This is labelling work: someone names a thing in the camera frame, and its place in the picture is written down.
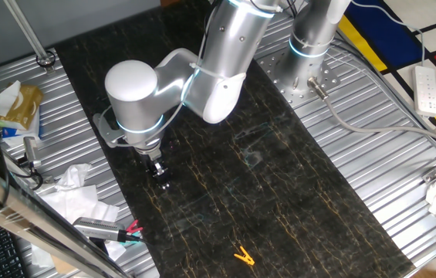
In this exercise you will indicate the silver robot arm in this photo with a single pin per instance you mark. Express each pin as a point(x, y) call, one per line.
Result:
point(132, 96)

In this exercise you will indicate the white power strip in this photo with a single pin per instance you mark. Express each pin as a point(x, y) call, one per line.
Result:
point(426, 90)

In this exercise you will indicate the red plastic clothespin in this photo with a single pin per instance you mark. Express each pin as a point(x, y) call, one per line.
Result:
point(134, 226)

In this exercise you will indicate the blue white tissue pack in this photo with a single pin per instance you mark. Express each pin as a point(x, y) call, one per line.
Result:
point(17, 133)

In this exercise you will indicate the flat white tissue sheets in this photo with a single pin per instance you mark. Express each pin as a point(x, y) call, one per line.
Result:
point(75, 204)

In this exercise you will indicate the large wooden cube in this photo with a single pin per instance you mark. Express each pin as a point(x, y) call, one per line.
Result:
point(63, 266)

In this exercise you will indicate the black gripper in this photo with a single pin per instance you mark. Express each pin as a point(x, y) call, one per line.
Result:
point(157, 170)

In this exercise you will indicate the colour block pattern cloth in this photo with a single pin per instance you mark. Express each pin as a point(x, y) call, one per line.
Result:
point(395, 42)

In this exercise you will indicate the white pulled tissue sheet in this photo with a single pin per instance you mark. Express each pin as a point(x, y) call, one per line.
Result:
point(5, 98)

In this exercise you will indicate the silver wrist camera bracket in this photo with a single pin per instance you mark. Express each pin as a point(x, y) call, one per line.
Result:
point(103, 133)

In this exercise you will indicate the yellow plastic clothespin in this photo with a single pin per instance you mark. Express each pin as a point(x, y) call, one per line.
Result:
point(244, 256)

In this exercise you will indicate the aluminium frame bar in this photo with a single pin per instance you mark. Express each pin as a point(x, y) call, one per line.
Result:
point(28, 216)

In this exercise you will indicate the black marble pattern mat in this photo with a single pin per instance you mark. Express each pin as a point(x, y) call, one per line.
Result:
point(240, 193)

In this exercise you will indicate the teal plastic clothespin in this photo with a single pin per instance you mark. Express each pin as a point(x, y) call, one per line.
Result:
point(132, 236)

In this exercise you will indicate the crumpled white tissue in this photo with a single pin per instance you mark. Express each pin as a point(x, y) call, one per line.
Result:
point(73, 177)

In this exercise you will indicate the gold tissue box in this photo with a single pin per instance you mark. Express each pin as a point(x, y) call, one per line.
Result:
point(22, 106)

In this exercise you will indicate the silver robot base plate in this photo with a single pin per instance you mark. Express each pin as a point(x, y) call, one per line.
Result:
point(331, 79)

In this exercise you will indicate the metal tripod pole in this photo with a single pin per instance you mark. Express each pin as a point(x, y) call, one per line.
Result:
point(26, 29)

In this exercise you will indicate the small silver camera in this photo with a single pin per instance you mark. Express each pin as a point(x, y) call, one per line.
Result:
point(30, 150)

